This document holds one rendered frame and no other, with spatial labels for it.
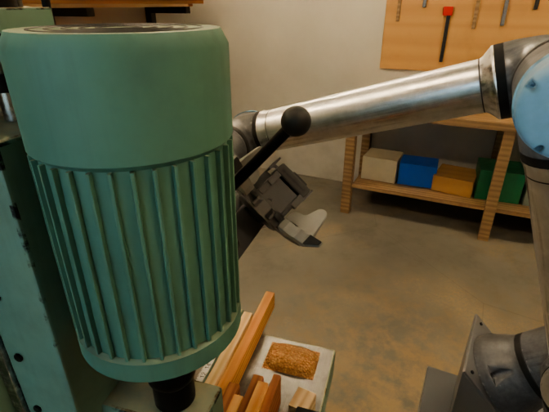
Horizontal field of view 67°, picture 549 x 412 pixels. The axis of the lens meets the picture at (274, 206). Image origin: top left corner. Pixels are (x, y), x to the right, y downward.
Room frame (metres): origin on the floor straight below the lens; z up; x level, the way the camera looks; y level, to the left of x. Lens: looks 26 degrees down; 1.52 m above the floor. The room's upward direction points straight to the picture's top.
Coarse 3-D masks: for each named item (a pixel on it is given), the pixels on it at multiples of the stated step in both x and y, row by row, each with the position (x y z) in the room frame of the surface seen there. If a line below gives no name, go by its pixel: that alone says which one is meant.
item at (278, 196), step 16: (272, 176) 0.55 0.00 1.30; (288, 176) 0.55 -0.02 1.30; (256, 192) 0.54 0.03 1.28; (272, 192) 0.54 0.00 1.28; (288, 192) 0.55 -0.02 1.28; (304, 192) 0.55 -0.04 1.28; (256, 208) 0.53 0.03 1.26; (272, 208) 0.53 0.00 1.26; (288, 208) 0.53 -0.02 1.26; (272, 224) 0.52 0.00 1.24
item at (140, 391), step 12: (120, 384) 0.39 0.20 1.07; (132, 384) 0.39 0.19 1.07; (144, 384) 0.39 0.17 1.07; (204, 384) 0.39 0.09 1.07; (108, 396) 0.37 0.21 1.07; (120, 396) 0.37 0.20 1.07; (132, 396) 0.37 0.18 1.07; (144, 396) 0.37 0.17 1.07; (204, 396) 0.37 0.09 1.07; (216, 396) 0.37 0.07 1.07; (108, 408) 0.35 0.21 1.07; (120, 408) 0.35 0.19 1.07; (132, 408) 0.35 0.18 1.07; (144, 408) 0.35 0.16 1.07; (156, 408) 0.35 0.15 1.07; (192, 408) 0.35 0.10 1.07; (204, 408) 0.35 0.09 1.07; (216, 408) 0.36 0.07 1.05
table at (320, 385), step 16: (272, 336) 0.65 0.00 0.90; (256, 352) 0.61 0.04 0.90; (320, 352) 0.61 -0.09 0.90; (256, 368) 0.57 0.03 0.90; (320, 368) 0.57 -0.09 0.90; (240, 384) 0.53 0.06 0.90; (288, 384) 0.53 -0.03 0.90; (304, 384) 0.53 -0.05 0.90; (320, 384) 0.53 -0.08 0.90; (288, 400) 0.50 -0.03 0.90; (320, 400) 0.50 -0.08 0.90
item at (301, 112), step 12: (288, 108) 0.46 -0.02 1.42; (300, 108) 0.46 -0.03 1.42; (288, 120) 0.45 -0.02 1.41; (300, 120) 0.45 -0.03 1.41; (276, 132) 0.47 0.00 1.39; (288, 132) 0.45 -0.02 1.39; (300, 132) 0.45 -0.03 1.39; (276, 144) 0.46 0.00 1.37; (264, 156) 0.47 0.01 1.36; (252, 168) 0.47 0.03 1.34; (240, 180) 0.48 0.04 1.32
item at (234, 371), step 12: (264, 300) 0.72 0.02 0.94; (264, 312) 0.68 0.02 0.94; (252, 324) 0.64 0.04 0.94; (264, 324) 0.67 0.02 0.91; (252, 336) 0.61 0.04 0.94; (240, 348) 0.58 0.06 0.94; (252, 348) 0.60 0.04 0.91; (240, 360) 0.55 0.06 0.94; (228, 372) 0.52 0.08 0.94; (240, 372) 0.54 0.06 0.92
